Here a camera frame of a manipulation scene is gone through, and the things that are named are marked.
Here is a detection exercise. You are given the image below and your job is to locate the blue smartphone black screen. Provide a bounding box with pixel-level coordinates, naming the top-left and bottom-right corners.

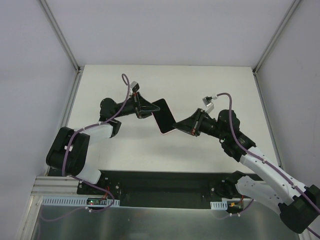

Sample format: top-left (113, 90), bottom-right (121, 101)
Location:
top-left (152, 98), bottom-right (175, 119)

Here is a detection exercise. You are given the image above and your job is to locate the pink phone case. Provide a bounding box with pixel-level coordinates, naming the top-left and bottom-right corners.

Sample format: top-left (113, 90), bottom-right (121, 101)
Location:
top-left (154, 118), bottom-right (177, 135)

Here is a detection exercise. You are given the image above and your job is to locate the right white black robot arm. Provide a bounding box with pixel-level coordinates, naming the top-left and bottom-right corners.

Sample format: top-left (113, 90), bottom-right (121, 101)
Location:
top-left (173, 108), bottom-right (320, 234)

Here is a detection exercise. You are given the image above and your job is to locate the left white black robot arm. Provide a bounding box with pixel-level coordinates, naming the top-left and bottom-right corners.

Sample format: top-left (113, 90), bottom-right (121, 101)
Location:
top-left (46, 92), bottom-right (161, 195)

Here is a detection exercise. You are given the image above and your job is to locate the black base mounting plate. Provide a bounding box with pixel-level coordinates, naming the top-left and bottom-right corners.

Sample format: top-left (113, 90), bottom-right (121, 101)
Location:
top-left (76, 170), bottom-right (242, 210)

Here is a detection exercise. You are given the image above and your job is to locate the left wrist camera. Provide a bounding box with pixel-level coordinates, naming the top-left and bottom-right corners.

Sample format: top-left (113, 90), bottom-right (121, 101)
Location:
top-left (130, 81), bottom-right (140, 93)

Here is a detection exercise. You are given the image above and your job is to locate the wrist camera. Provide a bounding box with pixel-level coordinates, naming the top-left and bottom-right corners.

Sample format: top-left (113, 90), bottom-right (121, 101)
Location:
top-left (202, 95), bottom-right (218, 114)
top-left (130, 81), bottom-right (140, 93)

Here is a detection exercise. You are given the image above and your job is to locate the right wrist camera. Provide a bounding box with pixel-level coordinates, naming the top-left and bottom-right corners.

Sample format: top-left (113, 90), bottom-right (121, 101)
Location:
top-left (202, 95), bottom-right (218, 114)

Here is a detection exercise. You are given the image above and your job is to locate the left aluminium frame post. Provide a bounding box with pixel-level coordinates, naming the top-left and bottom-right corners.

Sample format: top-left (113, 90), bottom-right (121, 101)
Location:
top-left (37, 0), bottom-right (82, 74)

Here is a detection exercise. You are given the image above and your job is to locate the aluminium frame post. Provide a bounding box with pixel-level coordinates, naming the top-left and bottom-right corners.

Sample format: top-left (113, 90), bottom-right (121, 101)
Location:
top-left (37, 0), bottom-right (82, 74)
top-left (252, 0), bottom-right (303, 76)

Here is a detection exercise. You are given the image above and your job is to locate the right white cable duct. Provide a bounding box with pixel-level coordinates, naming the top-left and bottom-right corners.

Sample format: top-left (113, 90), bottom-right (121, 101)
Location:
top-left (210, 200), bottom-right (228, 211)

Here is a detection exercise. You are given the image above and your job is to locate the white cable duct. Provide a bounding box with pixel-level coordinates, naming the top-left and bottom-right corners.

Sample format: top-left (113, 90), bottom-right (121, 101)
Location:
top-left (42, 196), bottom-right (120, 208)
top-left (210, 200), bottom-right (228, 211)

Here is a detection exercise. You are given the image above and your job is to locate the aluminium front rail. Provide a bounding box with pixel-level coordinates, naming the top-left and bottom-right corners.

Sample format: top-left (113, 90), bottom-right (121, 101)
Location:
top-left (31, 176), bottom-right (79, 196)

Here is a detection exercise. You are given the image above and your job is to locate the left white cable duct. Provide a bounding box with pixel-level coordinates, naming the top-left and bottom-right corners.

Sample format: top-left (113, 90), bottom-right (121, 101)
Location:
top-left (42, 196), bottom-right (120, 208)

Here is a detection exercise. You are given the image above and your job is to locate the right aluminium frame post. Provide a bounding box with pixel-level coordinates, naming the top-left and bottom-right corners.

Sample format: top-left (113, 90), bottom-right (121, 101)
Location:
top-left (252, 0), bottom-right (303, 76)

